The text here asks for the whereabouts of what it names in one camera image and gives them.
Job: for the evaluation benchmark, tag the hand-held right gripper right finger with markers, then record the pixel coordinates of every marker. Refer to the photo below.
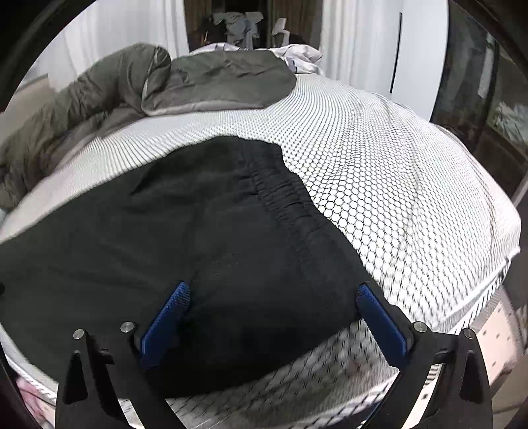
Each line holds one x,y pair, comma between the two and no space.
381,321

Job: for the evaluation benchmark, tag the pink cloth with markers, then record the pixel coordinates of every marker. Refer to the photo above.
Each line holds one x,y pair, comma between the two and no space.
35,396

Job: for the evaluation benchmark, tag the white curtain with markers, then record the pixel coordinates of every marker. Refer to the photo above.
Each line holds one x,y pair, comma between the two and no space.
354,41
123,33

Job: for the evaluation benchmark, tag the white honeycomb pattern bed mattress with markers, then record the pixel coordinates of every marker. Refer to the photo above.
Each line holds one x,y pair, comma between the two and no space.
392,185

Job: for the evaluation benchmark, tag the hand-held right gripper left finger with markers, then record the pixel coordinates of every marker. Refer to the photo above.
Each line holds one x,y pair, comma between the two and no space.
165,321

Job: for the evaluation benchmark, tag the olive brown curtain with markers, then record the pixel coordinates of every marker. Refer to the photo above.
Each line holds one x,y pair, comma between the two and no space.
301,20

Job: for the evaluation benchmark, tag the crumpled white cloth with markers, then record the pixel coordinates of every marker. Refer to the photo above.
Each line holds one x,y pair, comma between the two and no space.
509,115

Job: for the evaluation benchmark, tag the white office chair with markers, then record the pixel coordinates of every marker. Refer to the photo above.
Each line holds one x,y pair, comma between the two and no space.
280,31

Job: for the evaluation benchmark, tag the beige padded headboard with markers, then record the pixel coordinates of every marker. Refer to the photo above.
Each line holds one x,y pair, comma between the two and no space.
27,99

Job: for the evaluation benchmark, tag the black pants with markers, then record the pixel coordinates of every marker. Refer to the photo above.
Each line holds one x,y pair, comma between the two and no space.
206,247

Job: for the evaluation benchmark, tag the grey duvet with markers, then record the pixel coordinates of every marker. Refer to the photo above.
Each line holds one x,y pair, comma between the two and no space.
222,78

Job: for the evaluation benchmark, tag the crumpled white sheet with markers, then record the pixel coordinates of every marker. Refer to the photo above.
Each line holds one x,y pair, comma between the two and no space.
301,55

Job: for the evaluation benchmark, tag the grey clothes pile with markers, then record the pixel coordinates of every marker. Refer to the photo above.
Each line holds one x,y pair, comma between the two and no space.
239,29

